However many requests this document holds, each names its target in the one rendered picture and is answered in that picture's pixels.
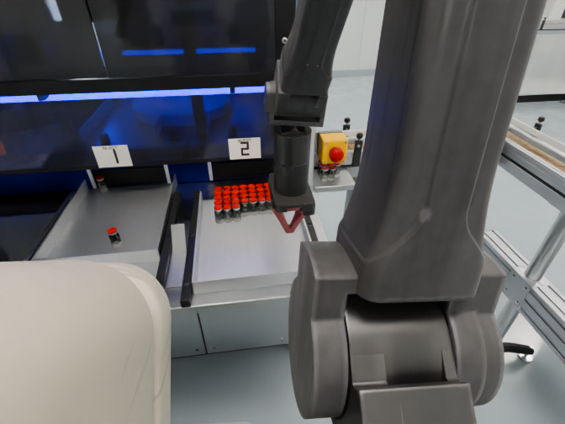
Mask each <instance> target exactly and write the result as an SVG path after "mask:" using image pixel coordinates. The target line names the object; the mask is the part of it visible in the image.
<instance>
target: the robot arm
mask: <svg viewBox="0 0 565 424"><path fill-rule="evenodd" d="M353 1H354V0H298V5H297V9H296V13H295V18H294V21H293V27H292V29H291V32H290V35H289V36H288V40H287V42H286V44H285V45H284V47H283V48H282V54H281V59H280V60H277V64H276V70H275V75H274V81H270V82H265V89H264V109H265V113H267V119H268V124H269V125H270V127H271V132H272V138H273V140H274V173H270V174H269V178H268V188H269V193H270V200H271V203H272V211H273V213H274V215H275V216H276V217H277V219H278V220H279V222H280V224H281V225H282V227H283V229H284V231H285V232H286V233H294V231H295V230H296V228H297V227H298V225H299V223H300V222H301V220H302V219H303V218H304V217H305V216H306V215H314V212H315V200H314V196H313V194H312V191H311V189H310V186H309V183H308V181H309V158H310V145H311V133H312V130H311V128H310V127H323V125H324V120H325V111H326V105H327V100H328V97H329V96H328V92H329V91H328V90H329V87H330V84H331V81H332V78H333V73H332V68H333V62H334V58H335V52H336V48H337V46H338V43H339V40H340V38H341V34H342V31H343V29H344V27H345V24H346V20H347V17H348V15H349V12H350V10H351V5H352V3H353ZM546 4H547V0H386V2H385V8H384V13H383V24H382V29H381V35H380V41H379V47H378V58H377V64H376V69H375V75H374V81H373V87H372V97H371V103H370V109H369V115H368V121H367V131H366V137H365V142H364V147H363V151H362V159H361V163H360V166H359V170H358V174H357V177H356V182H355V185H354V188H353V191H352V194H351V198H350V201H349V204H348V206H347V208H346V212H345V214H344V216H343V218H342V219H341V221H340V223H339V225H338V229H337V235H336V241H301V242H300V249H299V259H298V276H297V277H296V278H295V279H294V281H293V284H292V287H291V291H290V298H289V307H288V345H289V358H290V368H291V375H292V381H293V391H294V395H295V400H296V403H297V406H298V410H299V413H300V415H301V417H302V418H303V419H305V420H307V419H318V418H329V417H330V418H331V420H332V423H333V424H477V421H476V416H475V411H474V406H477V405H485V404H487V403H489V402H490V401H491V400H492V399H493V398H494V397H495V396H496V395H497V393H498V391H499V388H500V386H501V384H502V380H503V377H504V346H503V341H502V336H501V333H500V330H499V325H498V322H497V321H496V318H495V316H494V312H495V309H496V306H497V304H498V301H499V297H500V295H501V292H502V289H503V287H504V282H505V280H506V278H507V274H506V272H505V271H504V270H503V269H502V267H500V265H499V264H498V263H497V262H496V261H495V260H494V259H493V258H492V257H491V256H490V255H489V254H488V253H487V252H486V251H484V250H483V238H484V231H485V225H486V219H487V213H488V204H489V200H490V195H491V192H492V187H493V184H494V178H495V174H496V171H497V167H498V164H499V159H500V156H501V153H502V150H503V147H504V142H505V139H506V136H507V133H508V130H509V127H510V122H511V119H512V116H513V113H514V110H515V105H516V102H517V99H518V97H519V93H520V89H521V85H522V82H523V80H524V76H525V72H526V68H527V66H528V63H529V60H530V57H531V52H532V49H533V46H534V43H535V40H536V35H537V32H538V29H539V26H540V23H541V18H542V15H543V13H544V9H545V6H546ZM288 211H295V213H294V216H293V219H292V221H291V224H288V223H287V221H286V219H285V217H284V215H283V212H288Z"/></svg>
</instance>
